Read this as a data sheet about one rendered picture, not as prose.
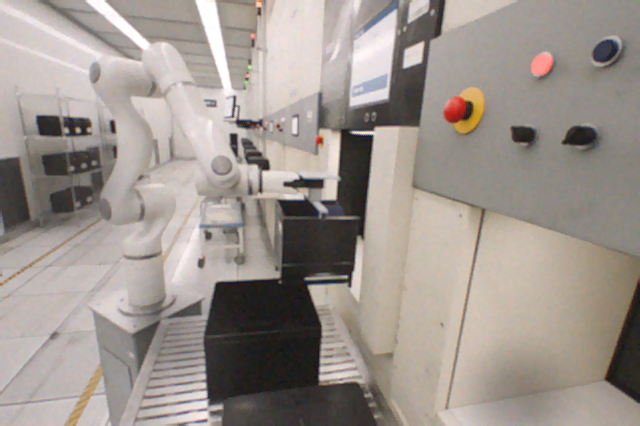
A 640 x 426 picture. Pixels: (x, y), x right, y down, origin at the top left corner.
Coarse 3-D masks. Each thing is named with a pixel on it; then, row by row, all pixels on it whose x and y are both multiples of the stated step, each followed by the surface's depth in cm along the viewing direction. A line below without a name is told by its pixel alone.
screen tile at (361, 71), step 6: (366, 36) 90; (360, 42) 94; (360, 48) 94; (366, 48) 90; (360, 54) 94; (366, 54) 90; (354, 60) 99; (366, 60) 90; (360, 66) 95; (366, 66) 90; (354, 72) 99; (360, 72) 95; (366, 72) 90; (354, 78) 100; (360, 78) 95
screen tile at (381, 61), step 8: (384, 24) 79; (392, 24) 75; (376, 32) 83; (384, 32) 79; (376, 40) 84; (384, 40) 79; (376, 56) 84; (384, 56) 79; (376, 64) 84; (384, 64) 79
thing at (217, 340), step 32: (224, 288) 97; (256, 288) 99; (288, 288) 101; (224, 320) 100; (256, 320) 102; (288, 320) 104; (224, 352) 72; (256, 352) 74; (288, 352) 76; (320, 352) 78; (224, 384) 74; (256, 384) 76; (288, 384) 78
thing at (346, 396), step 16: (336, 384) 68; (352, 384) 68; (224, 400) 63; (240, 400) 63; (256, 400) 63; (272, 400) 63; (288, 400) 64; (304, 400) 64; (320, 400) 64; (336, 400) 64; (352, 400) 64; (224, 416) 59; (240, 416) 60; (256, 416) 60; (272, 416) 60; (288, 416) 60; (304, 416) 60; (320, 416) 60; (336, 416) 60; (352, 416) 61; (368, 416) 61
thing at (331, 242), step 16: (304, 176) 82; (320, 176) 83; (336, 176) 85; (320, 192) 88; (288, 208) 100; (304, 208) 101; (320, 208) 81; (288, 224) 79; (304, 224) 80; (320, 224) 81; (336, 224) 82; (352, 224) 83; (288, 240) 80; (304, 240) 81; (320, 240) 82; (336, 240) 83; (352, 240) 84; (288, 256) 82; (304, 256) 83; (320, 256) 84; (336, 256) 85; (352, 256) 86; (288, 272) 83; (304, 272) 84; (320, 272) 85; (336, 272) 86; (352, 272) 88
